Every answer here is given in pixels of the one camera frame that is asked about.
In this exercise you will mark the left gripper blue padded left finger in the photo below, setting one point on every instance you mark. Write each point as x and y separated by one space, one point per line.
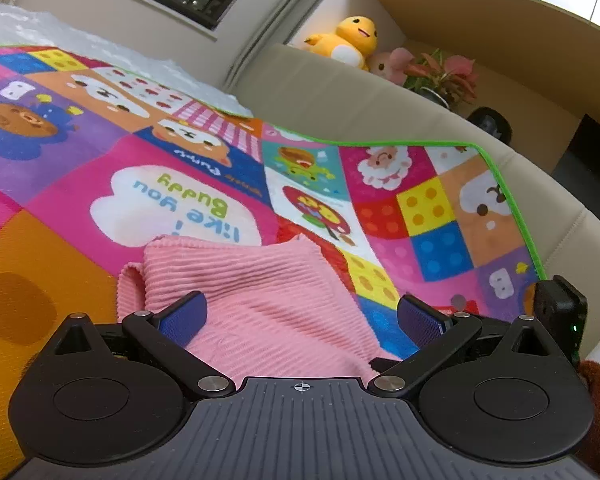
181 321

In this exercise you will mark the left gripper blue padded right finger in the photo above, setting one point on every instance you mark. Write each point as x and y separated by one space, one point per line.
426 326

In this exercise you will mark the pink knit sweater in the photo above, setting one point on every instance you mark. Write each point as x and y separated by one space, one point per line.
272 311

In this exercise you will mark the colourful cartoon play mat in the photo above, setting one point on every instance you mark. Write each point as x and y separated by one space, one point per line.
96 162

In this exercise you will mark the black round object on shelf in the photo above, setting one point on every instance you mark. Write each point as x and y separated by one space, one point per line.
492 122

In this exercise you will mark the potted red leaf plant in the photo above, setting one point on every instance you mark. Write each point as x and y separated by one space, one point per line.
451 77

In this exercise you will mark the beige sofa backrest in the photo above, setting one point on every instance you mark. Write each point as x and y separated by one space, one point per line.
315 96

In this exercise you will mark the pink plush toy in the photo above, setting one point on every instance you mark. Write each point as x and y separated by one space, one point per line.
392 65

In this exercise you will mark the yellow duck plush toy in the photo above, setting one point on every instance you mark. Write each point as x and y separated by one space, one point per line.
353 42

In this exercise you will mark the white bubble wrap sheet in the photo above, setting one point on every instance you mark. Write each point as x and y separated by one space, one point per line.
20 27

